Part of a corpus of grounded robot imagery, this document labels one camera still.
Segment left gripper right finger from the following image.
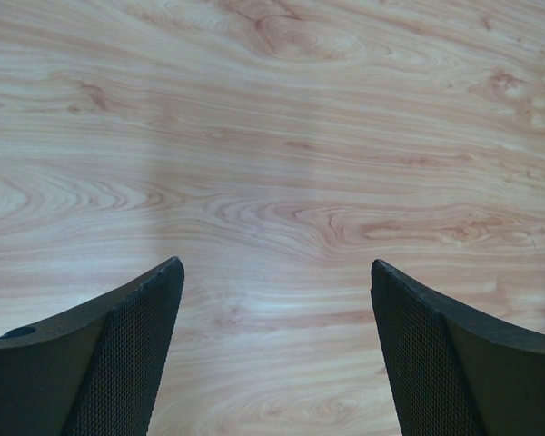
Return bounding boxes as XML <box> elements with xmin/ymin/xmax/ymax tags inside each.
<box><xmin>371</xmin><ymin>260</ymin><xmax>545</xmax><ymax>435</ymax></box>

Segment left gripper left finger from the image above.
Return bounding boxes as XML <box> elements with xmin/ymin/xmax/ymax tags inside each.
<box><xmin>0</xmin><ymin>257</ymin><xmax>184</xmax><ymax>435</ymax></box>

